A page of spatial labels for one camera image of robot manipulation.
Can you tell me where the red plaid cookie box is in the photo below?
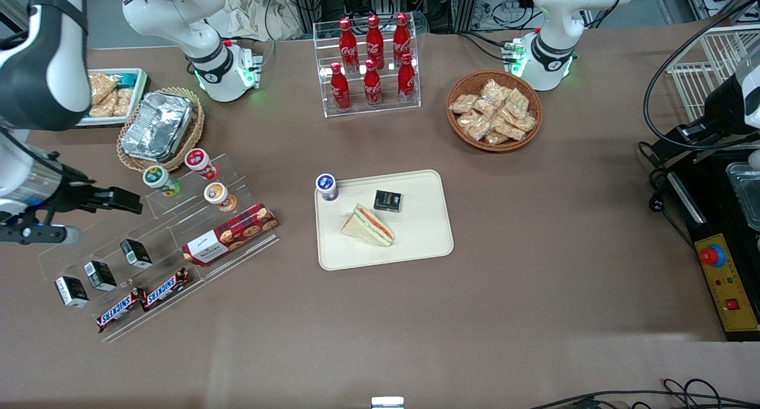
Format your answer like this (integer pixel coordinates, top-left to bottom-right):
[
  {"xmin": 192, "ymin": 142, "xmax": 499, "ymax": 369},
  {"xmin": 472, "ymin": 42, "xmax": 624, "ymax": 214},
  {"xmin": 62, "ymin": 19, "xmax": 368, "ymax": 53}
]
[{"xmin": 182, "ymin": 203, "xmax": 279, "ymax": 267}]

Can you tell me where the white rectangular snack bin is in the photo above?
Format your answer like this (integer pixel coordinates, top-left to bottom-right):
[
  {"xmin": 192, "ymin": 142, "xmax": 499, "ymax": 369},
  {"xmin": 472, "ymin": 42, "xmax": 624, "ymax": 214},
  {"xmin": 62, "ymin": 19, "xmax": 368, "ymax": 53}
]
[{"xmin": 76, "ymin": 68, "xmax": 150, "ymax": 129}]

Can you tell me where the red emergency stop button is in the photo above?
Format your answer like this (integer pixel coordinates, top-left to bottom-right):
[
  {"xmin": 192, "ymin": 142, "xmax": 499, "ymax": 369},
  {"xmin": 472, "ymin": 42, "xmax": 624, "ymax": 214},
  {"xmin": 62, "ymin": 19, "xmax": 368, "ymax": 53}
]
[{"xmin": 699, "ymin": 244, "xmax": 727, "ymax": 268}]

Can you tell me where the light wicker basket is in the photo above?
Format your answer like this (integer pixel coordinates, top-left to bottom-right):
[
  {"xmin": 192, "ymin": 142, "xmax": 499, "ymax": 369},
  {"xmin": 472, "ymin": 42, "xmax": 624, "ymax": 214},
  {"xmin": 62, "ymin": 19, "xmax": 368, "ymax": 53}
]
[{"xmin": 116, "ymin": 87, "xmax": 206, "ymax": 173}]

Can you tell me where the thin black cable bundle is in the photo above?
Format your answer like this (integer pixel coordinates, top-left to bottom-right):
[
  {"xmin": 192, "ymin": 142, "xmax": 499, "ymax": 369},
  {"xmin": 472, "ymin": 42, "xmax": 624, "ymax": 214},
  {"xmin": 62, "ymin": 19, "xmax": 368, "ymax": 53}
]
[{"xmin": 527, "ymin": 378, "xmax": 760, "ymax": 409}]

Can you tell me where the silver foil container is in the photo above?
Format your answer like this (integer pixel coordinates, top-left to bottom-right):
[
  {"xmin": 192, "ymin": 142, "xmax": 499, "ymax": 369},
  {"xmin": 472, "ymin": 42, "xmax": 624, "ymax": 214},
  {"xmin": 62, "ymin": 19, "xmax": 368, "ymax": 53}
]
[{"xmin": 121, "ymin": 91, "xmax": 197, "ymax": 164}]

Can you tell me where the black machine with yellow panel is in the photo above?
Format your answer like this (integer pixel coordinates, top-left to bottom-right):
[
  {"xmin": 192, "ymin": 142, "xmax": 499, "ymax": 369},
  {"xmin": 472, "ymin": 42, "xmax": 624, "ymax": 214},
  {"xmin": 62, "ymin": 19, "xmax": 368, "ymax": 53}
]
[{"xmin": 664, "ymin": 147, "xmax": 760, "ymax": 343}]

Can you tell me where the white crumpled cloth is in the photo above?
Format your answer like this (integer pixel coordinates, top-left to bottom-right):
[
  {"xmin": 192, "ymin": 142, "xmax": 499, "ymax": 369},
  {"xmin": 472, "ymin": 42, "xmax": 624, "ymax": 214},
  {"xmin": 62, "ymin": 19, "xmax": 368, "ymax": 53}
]
[{"xmin": 223, "ymin": 0, "xmax": 306, "ymax": 42}]

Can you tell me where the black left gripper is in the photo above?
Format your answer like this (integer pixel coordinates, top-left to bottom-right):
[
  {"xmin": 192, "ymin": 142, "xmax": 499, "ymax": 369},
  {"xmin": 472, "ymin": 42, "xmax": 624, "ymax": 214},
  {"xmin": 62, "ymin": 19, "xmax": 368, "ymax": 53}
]
[{"xmin": 674, "ymin": 80, "xmax": 748, "ymax": 147}]

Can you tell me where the brown round wicker basket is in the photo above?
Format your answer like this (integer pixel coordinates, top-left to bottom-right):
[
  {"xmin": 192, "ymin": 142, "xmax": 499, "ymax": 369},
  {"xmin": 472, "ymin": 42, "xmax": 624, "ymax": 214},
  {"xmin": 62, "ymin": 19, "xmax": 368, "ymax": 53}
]
[{"xmin": 446, "ymin": 69, "xmax": 544, "ymax": 154}]

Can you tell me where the thick black looped cable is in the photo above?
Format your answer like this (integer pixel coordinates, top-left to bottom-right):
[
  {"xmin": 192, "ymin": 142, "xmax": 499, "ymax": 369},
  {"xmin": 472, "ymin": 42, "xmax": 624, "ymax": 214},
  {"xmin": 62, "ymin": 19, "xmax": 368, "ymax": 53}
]
[{"xmin": 643, "ymin": 0, "xmax": 760, "ymax": 156}]

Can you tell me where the triangle sandwich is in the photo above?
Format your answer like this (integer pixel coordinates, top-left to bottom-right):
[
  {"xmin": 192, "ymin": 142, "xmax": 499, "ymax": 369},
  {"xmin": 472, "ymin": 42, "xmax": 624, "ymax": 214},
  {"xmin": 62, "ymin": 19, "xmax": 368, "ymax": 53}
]
[{"xmin": 340, "ymin": 203, "xmax": 396, "ymax": 248}]

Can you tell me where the beige plastic tray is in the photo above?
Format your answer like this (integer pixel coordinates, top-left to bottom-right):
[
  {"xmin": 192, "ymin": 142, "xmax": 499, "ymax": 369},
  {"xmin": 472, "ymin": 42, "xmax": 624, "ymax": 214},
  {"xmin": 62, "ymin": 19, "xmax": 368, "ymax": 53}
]
[{"xmin": 314, "ymin": 170, "xmax": 455, "ymax": 271}]

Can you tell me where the green lid yogurt cup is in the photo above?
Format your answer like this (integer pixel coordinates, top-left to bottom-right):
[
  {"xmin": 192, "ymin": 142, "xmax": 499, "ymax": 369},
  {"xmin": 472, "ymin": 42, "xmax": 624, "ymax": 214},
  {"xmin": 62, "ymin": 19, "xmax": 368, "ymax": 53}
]
[{"xmin": 142, "ymin": 166, "xmax": 181, "ymax": 198}]

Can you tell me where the clear acrylic bottle rack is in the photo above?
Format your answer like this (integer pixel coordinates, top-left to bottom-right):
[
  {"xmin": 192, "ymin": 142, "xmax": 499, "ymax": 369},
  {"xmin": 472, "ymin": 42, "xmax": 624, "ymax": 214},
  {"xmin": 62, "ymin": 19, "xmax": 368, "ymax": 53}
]
[{"xmin": 313, "ymin": 17, "xmax": 422, "ymax": 119}]

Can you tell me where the metal pan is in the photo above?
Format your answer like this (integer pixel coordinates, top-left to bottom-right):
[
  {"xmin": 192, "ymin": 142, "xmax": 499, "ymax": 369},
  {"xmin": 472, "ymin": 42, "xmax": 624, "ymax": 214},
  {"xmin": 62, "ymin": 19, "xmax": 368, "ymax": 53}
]
[{"xmin": 726, "ymin": 162, "xmax": 760, "ymax": 232}]

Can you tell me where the blue lid yogurt cup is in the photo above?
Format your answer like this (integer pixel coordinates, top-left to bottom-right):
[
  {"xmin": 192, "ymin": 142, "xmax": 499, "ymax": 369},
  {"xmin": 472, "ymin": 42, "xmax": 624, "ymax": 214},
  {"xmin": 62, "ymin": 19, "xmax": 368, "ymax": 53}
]
[{"xmin": 315, "ymin": 173, "xmax": 340, "ymax": 204}]

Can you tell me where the red lid yogurt cup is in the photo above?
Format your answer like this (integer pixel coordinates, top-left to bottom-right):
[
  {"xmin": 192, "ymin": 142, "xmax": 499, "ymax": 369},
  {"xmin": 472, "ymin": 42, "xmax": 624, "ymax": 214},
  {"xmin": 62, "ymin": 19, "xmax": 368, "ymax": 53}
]
[{"xmin": 184, "ymin": 148, "xmax": 220, "ymax": 182}]

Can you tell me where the clear acrylic stepped stand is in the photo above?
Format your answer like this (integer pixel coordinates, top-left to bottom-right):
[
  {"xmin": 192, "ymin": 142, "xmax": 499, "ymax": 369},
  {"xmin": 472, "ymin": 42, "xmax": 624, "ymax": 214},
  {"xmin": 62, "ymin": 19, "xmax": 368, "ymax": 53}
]
[{"xmin": 38, "ymin": 153, "xmax": 280, "ymax": 343}]

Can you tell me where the white wire rack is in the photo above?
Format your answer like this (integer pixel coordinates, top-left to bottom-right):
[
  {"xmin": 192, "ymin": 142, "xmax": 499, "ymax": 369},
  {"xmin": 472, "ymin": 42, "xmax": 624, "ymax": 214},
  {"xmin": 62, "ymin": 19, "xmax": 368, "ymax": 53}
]
[{"xmin": 666, "ymin": 25, "xmax": 760, "ymax": 123}]

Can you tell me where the red Coca-Cola bottle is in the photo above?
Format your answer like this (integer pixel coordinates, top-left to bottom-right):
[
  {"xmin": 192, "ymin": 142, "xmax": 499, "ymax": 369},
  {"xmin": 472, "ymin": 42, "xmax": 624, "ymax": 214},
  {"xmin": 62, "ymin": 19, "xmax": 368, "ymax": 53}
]
[
  {"xmin": 363, "ymin": 58, "xmax": 384, "ymax": 107},
  {"xmin": 338, "ymin": 18, "xmax": 360, "ymax": 73},
  {"xmin": 397, "ymin": 53, "xmax": 417, "ymax": 104},
  {"xmin": 330, "ymin": 62, "xmax": 352, "ymax": 112},
  {"xmin": 392, "ymin": 12, "xmax": 412, "ymax": 65},
  {"xmin": 365, "ymin": 14, "xmax": 386, "ymax": 71}
]

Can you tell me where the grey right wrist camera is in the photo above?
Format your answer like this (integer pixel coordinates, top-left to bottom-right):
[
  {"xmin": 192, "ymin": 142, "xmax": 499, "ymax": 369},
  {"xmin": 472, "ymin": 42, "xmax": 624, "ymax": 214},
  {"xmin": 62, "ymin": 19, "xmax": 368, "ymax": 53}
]
[{"xmin": 0, "ymin": 224, "xmax": 81, "ymax": 245}]

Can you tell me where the orange lid yogurt cup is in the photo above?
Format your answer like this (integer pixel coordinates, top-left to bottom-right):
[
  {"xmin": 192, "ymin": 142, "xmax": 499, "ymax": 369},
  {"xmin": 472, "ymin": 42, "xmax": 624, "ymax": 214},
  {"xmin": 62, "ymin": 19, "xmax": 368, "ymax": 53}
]
[{"xmin": 204, "ymin": 182, "xmax": 238, "ymax": 213}]

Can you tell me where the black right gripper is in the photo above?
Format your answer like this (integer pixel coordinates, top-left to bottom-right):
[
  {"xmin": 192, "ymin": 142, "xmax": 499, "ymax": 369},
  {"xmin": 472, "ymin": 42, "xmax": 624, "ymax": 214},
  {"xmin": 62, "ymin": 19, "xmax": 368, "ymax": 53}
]
[{"xmin": 43, "ymin": 170, "xmax": 144, "ymax": 216}]

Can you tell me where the small black box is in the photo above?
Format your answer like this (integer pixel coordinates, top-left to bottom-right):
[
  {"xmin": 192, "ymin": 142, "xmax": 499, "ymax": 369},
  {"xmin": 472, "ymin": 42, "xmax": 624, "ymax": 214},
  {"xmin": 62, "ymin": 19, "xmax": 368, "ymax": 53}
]
[
  {"xmin": 83, "ymin": 260, "xmax": 118, "ymax": 292},
  {"xmin": 120, "ymin": 239, "xmax": 153, "ymax": 270},
  {"xmin": 54, "ymin": 276, "xmax": 90, "ymax": 309},
  {"xmin": 373, "ymin": 190, "xmax": 404, "ymax": 213}
]

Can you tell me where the Snickers bar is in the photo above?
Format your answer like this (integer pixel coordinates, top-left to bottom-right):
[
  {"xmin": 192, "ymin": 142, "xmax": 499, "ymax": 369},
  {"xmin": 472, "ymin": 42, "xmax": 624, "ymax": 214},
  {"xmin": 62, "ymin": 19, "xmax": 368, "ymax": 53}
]
[
  {"xmin": 141, "ymin": 267, "xmax": 191, "ymax": 312},
  {"xmin": 96, "ymin": 288, "xmax": 147, "ymax": 333}
]

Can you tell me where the black cable with plug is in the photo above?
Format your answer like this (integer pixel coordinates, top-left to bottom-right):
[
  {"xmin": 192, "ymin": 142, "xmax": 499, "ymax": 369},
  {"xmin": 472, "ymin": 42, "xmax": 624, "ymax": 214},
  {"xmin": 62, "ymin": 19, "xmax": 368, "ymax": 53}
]
[{"xmin": 646, "ymin": 167, "xmax": 704, "ymax": 252}]

